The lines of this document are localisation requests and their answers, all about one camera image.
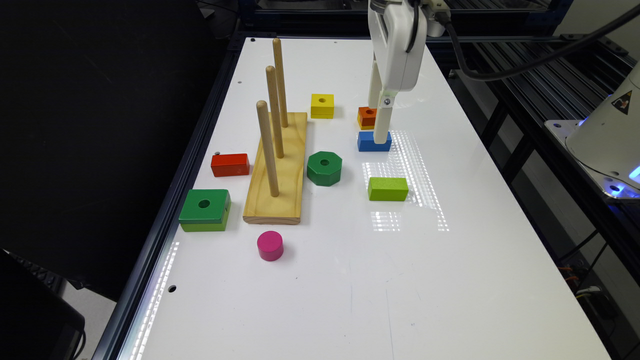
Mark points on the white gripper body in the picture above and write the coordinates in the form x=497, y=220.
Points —
x=398, y=47

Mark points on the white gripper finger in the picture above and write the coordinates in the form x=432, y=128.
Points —
x=384, y=104
x=375, y=86

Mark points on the yellow square block with hole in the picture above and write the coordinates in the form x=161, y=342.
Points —
x=322, y=106

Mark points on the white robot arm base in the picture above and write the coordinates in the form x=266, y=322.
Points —
x=605, y=144

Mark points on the orange block on yellow block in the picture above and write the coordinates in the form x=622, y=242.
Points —
x=366, y=118

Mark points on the blue rectangular block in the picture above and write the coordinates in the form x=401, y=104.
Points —
x=366, y=143

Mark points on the light green rectangular block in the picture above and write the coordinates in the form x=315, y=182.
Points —
x=387, y=189

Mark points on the dark green octagon block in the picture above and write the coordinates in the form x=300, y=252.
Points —
x=324, y=168

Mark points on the red rectangular block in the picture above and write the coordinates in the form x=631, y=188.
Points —
x=224, y=165

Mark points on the magenta cylinder block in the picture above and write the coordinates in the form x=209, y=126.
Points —
x=270, y=245

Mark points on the green square block with hole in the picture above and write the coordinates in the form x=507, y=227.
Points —
x=205, y=210

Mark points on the rear wooden peg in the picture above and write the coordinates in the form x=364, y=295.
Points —
x=279, y=67

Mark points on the wooden peg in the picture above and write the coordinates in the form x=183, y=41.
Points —
x=275, y=113
x=267, y=146
x=279, y=67

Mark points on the middle wooden peg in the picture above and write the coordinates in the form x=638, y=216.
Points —
x=275, y=113

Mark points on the front wooden peg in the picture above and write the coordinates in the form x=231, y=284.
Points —
x=267, y=146

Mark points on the wooden peg base board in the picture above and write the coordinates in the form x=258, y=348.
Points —
x=285, y=209

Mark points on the black object bottom left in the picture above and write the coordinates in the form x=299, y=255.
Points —
x=36, y=323

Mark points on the black aluminium frame rack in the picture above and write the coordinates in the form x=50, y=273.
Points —
x=594, y=241

